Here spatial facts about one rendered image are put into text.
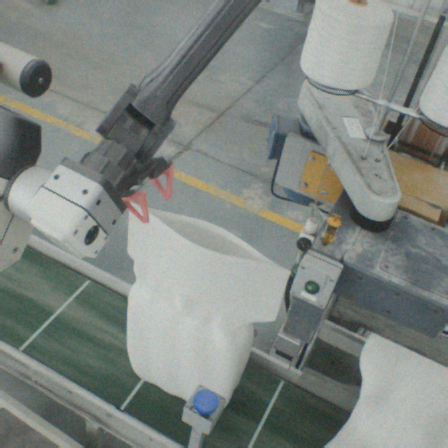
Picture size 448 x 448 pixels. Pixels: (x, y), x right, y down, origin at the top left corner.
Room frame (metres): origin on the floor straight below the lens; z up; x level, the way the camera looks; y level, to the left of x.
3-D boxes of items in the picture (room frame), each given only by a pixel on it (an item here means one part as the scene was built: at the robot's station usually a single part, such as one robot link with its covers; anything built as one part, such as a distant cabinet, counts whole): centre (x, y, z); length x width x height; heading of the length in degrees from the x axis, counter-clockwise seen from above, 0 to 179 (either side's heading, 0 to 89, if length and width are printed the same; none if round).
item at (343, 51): (1.16, -0.18, 1.61); 0.17 x 0.17 x 0.17
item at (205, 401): (0.71, -0.04, 0.84); 0.06 x 0.06 x 0.02
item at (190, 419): (0.71, -0.04, 0.81); 0.08 x 0.08 x 0.06; 71
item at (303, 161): (1.20, -0.25, 1.23); 0.28 x 0.07 x 0.16; 71
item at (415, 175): (1.19, -0.43, 1.18); 0.34 x 0.25 x 0.31; 161
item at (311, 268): (0.76, -0.20, 1.29); 0.08 x 0.05 x 0.09; 71
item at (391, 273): (0.86, -0.35, 1.21); 0.30 x 0.25 x 0.30; 71
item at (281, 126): (1.29, -0.11, 1.25); 0.10 x 0.08 x 0.12; 6
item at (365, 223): (0.92, -0.30, 1.35); 0.09 x 0.09 x 0.03
